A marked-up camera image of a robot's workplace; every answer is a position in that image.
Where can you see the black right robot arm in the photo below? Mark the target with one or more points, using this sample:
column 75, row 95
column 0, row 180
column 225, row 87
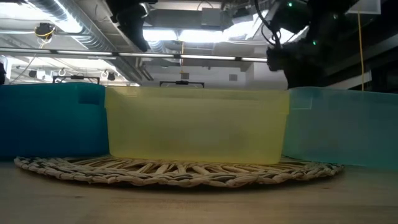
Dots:
column 292, row 18

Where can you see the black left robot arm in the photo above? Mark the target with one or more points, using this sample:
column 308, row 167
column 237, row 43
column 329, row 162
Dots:
column 133, row 25

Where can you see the light teal translucent bin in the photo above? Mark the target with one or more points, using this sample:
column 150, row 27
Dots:
column 342, row 130

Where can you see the white ceiling panel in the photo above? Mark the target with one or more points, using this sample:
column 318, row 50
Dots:
column 363, row 6

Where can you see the grey ceiling junction box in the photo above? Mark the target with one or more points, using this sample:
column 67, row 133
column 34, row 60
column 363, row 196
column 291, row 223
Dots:
column 211, row 17

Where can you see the yellow translucent plastic bin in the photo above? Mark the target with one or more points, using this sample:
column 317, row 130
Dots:
column 196, row 124

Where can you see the long ceiling light bar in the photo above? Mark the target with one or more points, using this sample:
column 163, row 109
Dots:
column 146, row 55

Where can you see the round woven placemat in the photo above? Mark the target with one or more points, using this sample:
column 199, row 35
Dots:
column 180, row 175

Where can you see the black round ceiling fixture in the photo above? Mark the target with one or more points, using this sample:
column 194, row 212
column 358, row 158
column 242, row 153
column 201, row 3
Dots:
column 32, row 73
column 111, row 75

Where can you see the blue plastic bin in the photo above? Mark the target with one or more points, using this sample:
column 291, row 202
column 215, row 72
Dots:
column 46, row 124

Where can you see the grey square wall panel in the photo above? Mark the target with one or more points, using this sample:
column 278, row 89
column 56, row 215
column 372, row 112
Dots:
column 233, row 77
column 185, row 75

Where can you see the black rectangular frame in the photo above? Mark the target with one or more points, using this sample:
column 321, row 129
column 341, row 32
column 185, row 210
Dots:
column 182, row 82
column 76, row 76

